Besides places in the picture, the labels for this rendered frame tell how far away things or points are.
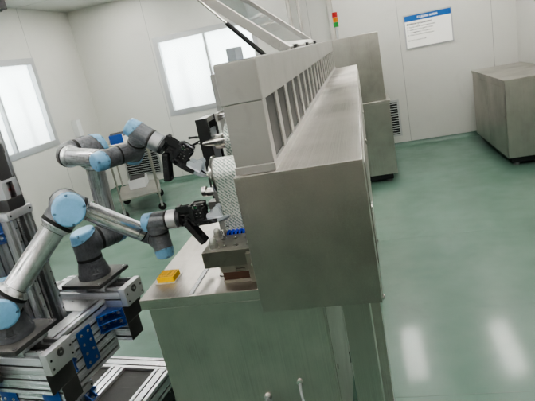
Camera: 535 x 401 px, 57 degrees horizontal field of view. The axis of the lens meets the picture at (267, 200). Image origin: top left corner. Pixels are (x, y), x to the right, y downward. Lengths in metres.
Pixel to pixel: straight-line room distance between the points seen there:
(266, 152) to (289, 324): 0.93
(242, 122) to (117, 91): 7.26
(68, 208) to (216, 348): 0.73
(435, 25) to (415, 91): 0.89
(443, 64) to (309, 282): 6.53
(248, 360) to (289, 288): 0.88
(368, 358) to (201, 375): 0.92
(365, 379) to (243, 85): 0.72
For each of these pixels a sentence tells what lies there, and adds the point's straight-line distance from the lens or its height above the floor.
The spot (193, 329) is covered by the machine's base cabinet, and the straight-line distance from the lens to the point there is 1.87.
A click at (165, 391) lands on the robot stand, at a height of 0.16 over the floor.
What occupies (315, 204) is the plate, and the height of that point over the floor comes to 1.36.
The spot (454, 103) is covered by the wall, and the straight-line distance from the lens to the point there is 7.49.
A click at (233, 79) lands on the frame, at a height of 1.62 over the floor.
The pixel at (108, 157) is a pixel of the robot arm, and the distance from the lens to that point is 1.96.
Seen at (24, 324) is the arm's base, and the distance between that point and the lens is 2.15.
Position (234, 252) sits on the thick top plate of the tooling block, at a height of 1.02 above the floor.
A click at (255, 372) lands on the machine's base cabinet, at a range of 1.91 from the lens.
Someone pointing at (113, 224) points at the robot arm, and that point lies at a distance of 2.08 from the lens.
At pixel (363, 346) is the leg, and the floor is 0.99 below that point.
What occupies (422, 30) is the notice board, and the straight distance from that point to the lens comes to 7.35.
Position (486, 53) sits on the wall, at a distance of 7.51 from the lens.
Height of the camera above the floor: 1.66
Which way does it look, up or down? 16 degrees down
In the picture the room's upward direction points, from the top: 11 degrees counter-clockwise
